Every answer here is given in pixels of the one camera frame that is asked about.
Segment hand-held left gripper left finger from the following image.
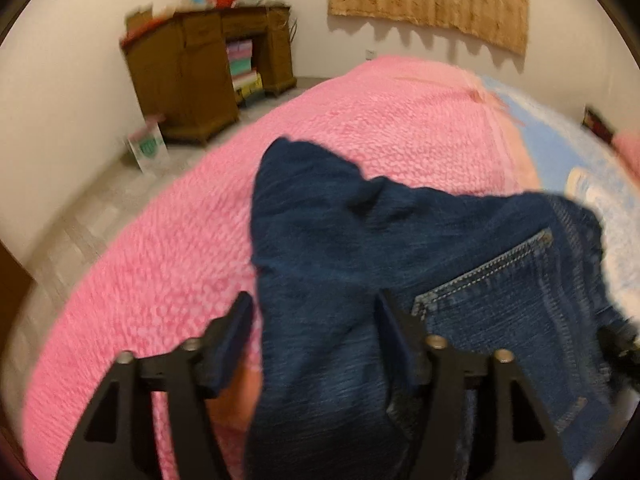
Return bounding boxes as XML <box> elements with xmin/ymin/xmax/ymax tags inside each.
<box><xmin>52</xmin><ymin>291</ymin><xmax>255</xmax><ymax>480</ymax></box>

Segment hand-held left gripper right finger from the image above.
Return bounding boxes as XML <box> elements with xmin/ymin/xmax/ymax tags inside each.
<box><xmin>375</xmin><ymin>289</ymin><xmax>573</xmax><ymax>480</ymax></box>

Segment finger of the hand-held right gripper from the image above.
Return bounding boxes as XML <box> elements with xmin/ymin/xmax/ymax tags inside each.
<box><xmin>597</xmin><ymin>320</ymin><xmax>640</xmax><ymax>391</ymax></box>

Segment dark blue denim pants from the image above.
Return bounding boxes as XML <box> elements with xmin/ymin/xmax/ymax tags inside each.
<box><xmin>244</xmin><ymin>136</ymin><xmax>631</xmax><ymax>480</ymax></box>

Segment pink textured blanket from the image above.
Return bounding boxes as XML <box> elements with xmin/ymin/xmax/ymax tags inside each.
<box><xmin>22</xmin><ymin>55</ymin><xmax>541</xmax><ymax>480</ymax></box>

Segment pink pillow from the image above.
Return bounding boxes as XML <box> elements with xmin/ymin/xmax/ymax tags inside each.
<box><xmin>614</xmin><ymin>132</ymin><xmax>640</xmax><ymax>181</ymax></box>

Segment white and green box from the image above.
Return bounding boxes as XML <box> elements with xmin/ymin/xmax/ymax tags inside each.
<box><xmin>127</xmin><ymin>115</ymin><xmax>168</xmax><ymax>175</ymax></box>

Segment dark box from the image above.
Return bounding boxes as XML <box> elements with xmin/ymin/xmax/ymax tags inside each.
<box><xmin>582</xmin><ymin>105</ymin><xmax>617</xmax><ymax>145</ymax></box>

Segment blue checkered bed sheet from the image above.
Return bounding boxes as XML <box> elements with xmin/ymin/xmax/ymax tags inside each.
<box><xmin>477</xmin><ymin>74</ymin><xmax>640</xmax><ymax>321</ymax></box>

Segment brown wooden panel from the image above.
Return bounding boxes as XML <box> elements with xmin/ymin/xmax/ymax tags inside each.
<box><xmin>0</xmin><ymin>237</ymin><xmax>33</xmax><ymax>321</ymax></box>

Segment brown wooden desk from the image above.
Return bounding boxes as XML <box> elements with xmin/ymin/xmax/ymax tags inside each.
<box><xmin>120</xmin><ymin>4</ymin><xmax>298</xmax><ymax>148</ymax></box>

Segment stack of pastel boxes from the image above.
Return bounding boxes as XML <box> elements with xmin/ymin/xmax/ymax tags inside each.
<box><xmin>225</xmin><ymin>37</ymin><xmax>265</xmax><ymax>108</ymax></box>

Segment cardboard box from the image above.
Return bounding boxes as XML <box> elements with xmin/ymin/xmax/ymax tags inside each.
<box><xmin>125</xmin><ymin>5</ymin><xmax>157</xmax><ymax>42</ymax></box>

